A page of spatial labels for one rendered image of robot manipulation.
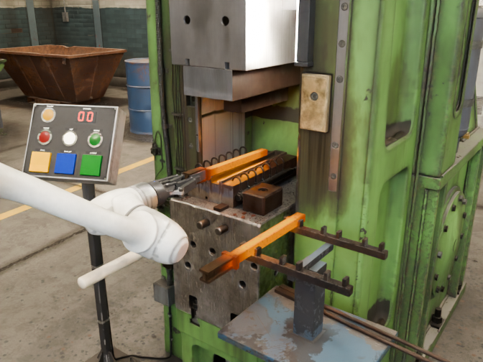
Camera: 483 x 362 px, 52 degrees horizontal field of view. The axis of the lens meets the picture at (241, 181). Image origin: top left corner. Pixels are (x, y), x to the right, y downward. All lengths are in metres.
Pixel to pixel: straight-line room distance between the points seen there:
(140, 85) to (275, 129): 4.30
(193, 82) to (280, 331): 0.81
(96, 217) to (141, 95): 5.17
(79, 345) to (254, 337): 1.39
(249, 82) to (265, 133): 0.51
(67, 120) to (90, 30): 8.74
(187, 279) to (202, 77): 0.72
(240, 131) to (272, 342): 0.97
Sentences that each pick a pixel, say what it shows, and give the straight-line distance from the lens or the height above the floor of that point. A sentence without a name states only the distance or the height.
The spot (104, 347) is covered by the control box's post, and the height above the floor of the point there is 0.12.
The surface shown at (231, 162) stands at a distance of 1.69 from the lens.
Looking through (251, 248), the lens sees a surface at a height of 0.98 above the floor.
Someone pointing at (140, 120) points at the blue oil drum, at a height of 0.18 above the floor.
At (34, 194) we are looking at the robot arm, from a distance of 1.10.
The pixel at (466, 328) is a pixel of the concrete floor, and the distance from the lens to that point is 2.86.
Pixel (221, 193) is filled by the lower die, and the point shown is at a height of 0.96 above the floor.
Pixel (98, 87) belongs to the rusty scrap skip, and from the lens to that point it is 8.37.
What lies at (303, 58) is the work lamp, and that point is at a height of 1.40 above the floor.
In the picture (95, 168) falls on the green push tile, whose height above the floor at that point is 1.00.
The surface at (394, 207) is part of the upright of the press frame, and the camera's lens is 1.95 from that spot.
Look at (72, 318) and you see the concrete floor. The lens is 2.83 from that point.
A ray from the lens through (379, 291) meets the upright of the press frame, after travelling 2.11.
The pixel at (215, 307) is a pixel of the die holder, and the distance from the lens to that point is 1.80.
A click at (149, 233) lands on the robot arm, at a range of 1.19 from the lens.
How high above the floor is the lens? 1.55
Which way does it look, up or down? 20 degrees down
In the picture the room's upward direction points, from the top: straight up
